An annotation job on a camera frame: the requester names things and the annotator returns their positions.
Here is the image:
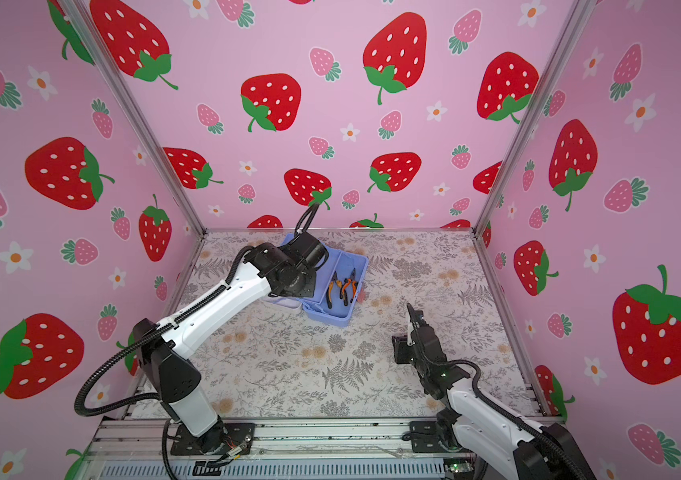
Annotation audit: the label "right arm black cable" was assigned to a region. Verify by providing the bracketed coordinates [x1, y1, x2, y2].
[429, 358, 582, 480]

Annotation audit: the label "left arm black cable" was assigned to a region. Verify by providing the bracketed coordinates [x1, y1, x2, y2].
[72, 202, 322, 480]

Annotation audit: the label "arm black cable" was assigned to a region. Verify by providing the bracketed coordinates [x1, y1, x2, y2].
[429, 358, 582, 480]
[72, 202, 322, 480]

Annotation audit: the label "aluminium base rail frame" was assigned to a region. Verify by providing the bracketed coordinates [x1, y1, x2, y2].
[75, 415, 588, 480]

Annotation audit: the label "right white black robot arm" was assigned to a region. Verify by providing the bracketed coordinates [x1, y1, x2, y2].
[392, 304, 595, 479]

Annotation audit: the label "yellow black combination pliers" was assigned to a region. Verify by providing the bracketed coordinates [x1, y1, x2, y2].
[324, 271, 343, 309]

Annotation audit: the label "orange black long-nose pliers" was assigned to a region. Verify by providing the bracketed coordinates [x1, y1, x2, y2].
[340, 268, 358, 306]

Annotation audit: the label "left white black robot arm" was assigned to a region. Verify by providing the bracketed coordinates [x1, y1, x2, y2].
[134, 232, 330, 452]

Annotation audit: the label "blue white plastic toolbox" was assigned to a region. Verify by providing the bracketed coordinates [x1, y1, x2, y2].
[262, 248, 369, 328]

